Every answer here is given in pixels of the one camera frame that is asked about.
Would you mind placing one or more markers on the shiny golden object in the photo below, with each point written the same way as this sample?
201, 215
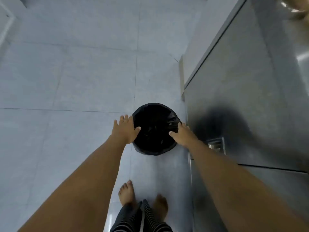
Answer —
295, 6

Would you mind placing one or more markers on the person's left little finger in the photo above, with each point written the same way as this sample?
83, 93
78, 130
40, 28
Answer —
115, 124

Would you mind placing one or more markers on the person's right foot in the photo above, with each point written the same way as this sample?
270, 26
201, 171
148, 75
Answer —
160, 207

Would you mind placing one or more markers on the dark round waste bin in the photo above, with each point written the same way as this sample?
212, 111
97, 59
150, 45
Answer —
154, 153

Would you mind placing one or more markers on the person's right hand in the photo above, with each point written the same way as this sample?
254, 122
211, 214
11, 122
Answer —
184, 137

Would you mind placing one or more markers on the black bin bag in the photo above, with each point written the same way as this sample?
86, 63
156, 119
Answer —
154, 128

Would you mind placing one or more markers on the person's right forearm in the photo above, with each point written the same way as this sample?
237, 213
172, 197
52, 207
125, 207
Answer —
236, 190

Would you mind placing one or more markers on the person's left thumb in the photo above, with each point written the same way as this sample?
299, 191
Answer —
137, 131

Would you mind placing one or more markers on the person's left hand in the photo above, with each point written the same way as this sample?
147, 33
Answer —
124, 132

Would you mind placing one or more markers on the person's left forearm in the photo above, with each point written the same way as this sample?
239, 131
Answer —
84, 188

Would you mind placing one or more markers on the stainless steel cabinet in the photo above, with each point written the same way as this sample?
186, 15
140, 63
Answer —
253, 94

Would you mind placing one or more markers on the person's left foot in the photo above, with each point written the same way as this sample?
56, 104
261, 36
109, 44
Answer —
126, 193

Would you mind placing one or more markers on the person's left middle finger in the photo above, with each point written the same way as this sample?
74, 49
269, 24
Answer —
126, 119

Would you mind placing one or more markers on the person's foot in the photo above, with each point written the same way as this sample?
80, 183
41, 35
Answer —
160, 207
126, 193

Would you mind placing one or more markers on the person's right thumb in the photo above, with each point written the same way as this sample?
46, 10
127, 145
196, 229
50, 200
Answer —
173, 134

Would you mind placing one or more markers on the black striped trousers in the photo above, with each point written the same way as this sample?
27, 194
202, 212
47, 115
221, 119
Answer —
137, 219

